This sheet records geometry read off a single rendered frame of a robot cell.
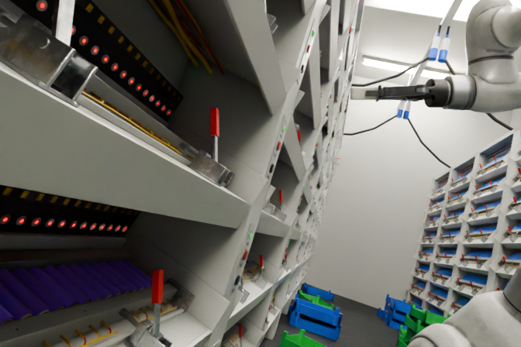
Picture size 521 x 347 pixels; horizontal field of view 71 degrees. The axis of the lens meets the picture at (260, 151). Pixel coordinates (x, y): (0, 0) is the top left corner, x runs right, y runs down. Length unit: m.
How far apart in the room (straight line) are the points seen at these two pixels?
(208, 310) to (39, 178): 0.45
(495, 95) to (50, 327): 0.99
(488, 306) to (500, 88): 0.60
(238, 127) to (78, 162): 0.45
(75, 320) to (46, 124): 0.25
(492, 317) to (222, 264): 0.38
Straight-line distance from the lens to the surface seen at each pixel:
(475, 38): 1.10
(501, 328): 0.59
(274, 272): 1.30
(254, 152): 0.62
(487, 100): 1.06
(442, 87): 1.03
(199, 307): 0.63
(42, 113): 0.19
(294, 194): 1.30
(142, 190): 0.28
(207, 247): 0.62
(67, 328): 0.40
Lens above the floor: 0.53
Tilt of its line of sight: 11 degrees up
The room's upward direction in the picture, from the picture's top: 18 degrees clockwise
